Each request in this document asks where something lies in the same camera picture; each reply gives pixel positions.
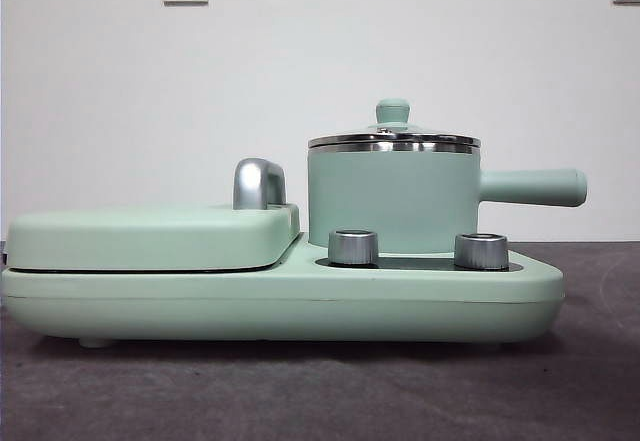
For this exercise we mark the chrome control knob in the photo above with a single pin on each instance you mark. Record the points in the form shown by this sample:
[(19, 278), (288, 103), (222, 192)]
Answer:
[(481, 251), (352, 248)]

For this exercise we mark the mint green breakfast machine base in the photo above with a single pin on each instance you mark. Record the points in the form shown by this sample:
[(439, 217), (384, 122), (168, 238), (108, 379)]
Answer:
[(300, 306)]

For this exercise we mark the mint green griddle lid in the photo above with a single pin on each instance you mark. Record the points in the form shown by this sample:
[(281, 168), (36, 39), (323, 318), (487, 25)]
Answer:
[(150, 236)]

